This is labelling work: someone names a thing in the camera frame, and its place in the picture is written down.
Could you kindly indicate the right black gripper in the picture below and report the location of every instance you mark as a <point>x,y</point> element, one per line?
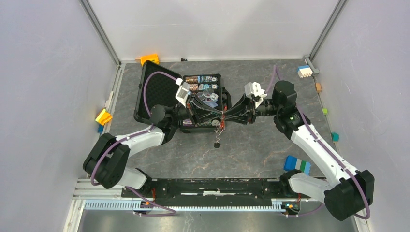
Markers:
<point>243,117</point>

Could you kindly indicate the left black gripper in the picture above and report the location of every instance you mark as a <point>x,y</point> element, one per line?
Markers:
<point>192,104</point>

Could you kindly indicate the red keyring carabiner with rings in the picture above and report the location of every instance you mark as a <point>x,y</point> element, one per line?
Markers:
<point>219,130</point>

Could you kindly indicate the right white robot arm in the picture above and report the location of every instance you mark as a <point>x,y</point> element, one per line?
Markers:
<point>346,191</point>

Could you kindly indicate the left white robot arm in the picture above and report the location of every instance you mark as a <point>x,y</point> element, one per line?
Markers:
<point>107,161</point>

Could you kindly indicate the black poker chip case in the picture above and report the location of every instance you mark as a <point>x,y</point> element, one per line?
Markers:
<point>157,86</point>

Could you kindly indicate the blue green brick stack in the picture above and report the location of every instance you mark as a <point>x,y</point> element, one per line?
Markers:
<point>293,163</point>

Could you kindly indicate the blue white toy block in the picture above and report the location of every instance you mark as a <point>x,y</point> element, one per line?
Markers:
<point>304,71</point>

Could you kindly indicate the small wooden cube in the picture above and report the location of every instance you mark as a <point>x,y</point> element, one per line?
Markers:
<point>318,87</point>

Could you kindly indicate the teal cube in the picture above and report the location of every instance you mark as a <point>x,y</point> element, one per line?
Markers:
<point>335,137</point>

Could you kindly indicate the yellow orange toy block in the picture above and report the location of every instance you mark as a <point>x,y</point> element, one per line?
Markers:
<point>103,117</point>

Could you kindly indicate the small blue block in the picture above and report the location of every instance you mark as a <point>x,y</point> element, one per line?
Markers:
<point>100,129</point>

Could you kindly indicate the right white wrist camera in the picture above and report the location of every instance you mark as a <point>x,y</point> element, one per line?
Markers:
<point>254,91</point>

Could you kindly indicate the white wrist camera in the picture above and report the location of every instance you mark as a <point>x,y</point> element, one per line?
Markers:
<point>254,91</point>
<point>183,93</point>

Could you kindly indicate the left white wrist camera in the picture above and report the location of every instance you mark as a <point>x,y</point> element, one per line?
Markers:
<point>183,93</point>

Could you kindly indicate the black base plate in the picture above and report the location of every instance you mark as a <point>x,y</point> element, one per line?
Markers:
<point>216,191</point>

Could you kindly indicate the white cable comb rail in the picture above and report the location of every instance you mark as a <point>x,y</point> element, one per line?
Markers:
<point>139,205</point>

